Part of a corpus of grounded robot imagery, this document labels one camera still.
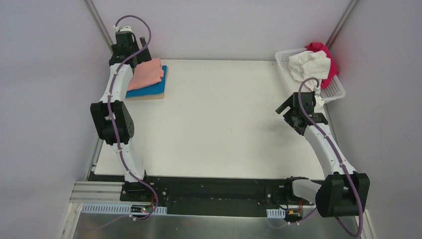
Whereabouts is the salmon pink t shirt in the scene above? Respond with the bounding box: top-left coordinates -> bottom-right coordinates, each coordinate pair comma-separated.
127,58 -> 164,91

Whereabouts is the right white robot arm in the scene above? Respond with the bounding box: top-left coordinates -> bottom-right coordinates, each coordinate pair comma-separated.
276,92 -> 370,218

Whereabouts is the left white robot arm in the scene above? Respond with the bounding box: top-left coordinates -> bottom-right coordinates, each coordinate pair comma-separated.
90,25 -> 150,195

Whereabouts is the crumpled white t shirt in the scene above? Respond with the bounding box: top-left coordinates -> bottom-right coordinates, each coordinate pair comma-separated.
288,51 -> 331,94

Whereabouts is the white plastic basket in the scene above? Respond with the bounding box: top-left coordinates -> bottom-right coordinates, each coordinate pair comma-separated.
275,48 -> 346,104

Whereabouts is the folded blue t shirt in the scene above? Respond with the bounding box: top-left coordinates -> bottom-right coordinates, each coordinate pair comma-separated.
126,65 -> 168,99

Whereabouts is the magenta red t shirt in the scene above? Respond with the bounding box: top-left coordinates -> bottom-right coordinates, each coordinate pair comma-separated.
305,42 -> 338,89

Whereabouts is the right electronics board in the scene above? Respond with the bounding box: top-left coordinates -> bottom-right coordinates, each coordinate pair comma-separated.
284,205 -> 303,222

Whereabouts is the electronics board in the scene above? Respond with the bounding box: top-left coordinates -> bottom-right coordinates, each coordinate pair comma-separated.
284,205 -> 303,222
130,205 -> 153,215

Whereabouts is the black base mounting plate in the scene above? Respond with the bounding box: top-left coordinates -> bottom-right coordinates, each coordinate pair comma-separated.
120,176 -> 311,217

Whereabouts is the left electronics board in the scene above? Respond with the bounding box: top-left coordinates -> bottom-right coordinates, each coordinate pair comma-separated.
130,205 -> 153,215

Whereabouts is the aluminium frame rail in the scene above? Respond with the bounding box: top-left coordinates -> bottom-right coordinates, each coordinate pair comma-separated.
83,0 -> 113,54

